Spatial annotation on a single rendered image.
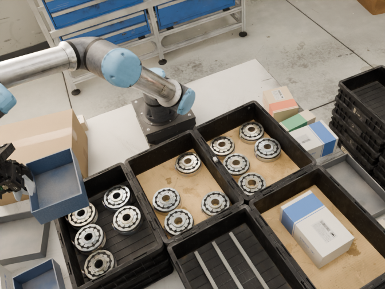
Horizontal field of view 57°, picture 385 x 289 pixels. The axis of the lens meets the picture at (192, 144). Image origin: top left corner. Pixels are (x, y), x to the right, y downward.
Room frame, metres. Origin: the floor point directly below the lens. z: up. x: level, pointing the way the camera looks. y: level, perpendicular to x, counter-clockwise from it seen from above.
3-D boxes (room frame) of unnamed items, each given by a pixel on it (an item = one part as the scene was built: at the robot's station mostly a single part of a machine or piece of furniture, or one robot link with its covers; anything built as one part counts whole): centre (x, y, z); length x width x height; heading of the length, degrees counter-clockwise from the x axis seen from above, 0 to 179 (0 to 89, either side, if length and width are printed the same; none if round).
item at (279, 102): (1.21, -0.45, 0.74); 0.16 x 0.12 x 0.07; 2
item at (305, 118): (1.05, -0.45, 0.73); 0.24 x 0.06 x 0.06; 109
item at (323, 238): (0.49, -0.33, 0.87); 0.20 x 0.12 x 0.09; 20
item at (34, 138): (1.12, 0.70, 0.80); 0.40 x 0.30 x 0.20; 94
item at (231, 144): (0.92, -0.12, 0.86); 0.10 x 0.10 x 0.01
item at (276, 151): (0.87, -0.29, 0.86); 0.10 x 0.10 x 0.01
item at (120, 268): (0.65, 0.35, 0.92); 0.40 x 0.30 x 0.02; 19
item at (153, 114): (1.25, 0.12, 0.85); 0.15 x 0.15 x 0.10
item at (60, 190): (0.70, 0.44, 1.10); 0.20 x 0.15 x 0.07; 15
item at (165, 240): (0.74, 0.07, 0.92); 0.40 x 0.30 x 0.02; 19
